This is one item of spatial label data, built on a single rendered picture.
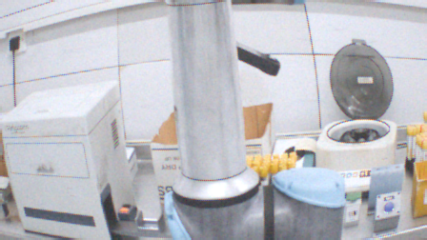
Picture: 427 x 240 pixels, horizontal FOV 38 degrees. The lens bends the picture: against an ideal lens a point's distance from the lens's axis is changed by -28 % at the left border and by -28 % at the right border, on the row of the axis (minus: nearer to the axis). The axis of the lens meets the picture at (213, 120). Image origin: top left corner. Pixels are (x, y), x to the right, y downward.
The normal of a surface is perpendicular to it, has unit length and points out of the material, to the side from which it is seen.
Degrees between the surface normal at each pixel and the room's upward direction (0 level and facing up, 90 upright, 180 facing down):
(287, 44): 90
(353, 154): 90
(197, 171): 93
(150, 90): 90
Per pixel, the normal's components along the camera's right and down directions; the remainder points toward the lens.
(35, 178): -0.15, 0.27
